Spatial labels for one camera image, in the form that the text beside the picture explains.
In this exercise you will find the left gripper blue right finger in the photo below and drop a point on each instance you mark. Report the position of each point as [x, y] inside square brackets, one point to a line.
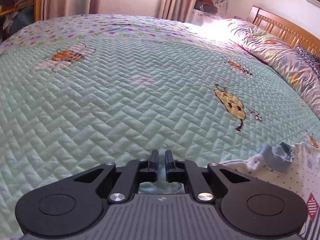
[191, 176]

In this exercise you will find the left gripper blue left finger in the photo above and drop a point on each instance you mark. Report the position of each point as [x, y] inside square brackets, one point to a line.
[129, 177]

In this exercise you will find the white dotted baby garment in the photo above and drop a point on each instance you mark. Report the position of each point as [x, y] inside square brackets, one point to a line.
[293, 167]

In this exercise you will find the pile of dark clothes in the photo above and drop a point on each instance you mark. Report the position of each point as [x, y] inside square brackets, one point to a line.
[311, 59]

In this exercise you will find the green quilted bee bedspread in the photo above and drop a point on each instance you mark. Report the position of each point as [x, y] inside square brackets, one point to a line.
[84, 90]

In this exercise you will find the floral folded duvet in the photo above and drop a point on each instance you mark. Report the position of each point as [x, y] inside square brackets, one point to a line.
[278, 55]

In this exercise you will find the nightstand clutter with plush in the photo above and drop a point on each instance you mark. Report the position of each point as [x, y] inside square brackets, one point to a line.
[205, 11]

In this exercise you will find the wooden bed headboard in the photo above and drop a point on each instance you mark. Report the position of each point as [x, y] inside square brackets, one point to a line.
[282, 28]

